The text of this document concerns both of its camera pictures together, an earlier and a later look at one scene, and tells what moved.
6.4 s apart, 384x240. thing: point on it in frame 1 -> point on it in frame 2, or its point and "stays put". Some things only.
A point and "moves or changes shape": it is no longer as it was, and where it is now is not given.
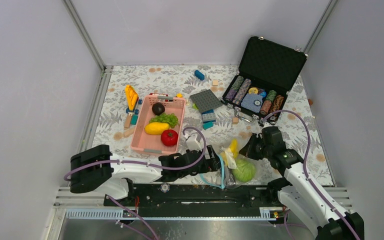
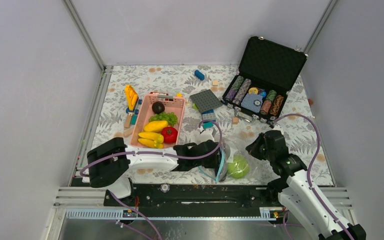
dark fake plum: (158, 108) stays put
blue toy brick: (199, 75) stays put
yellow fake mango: (156, 128) stays put
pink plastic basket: (157, 124) stays put
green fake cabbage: (245, 171) moves or changes shape
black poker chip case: (267, 72) stays put
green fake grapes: (170, 118) stays put
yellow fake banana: (233, 146) -> (151, 139)
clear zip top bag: (235, 170) moves or changes shape
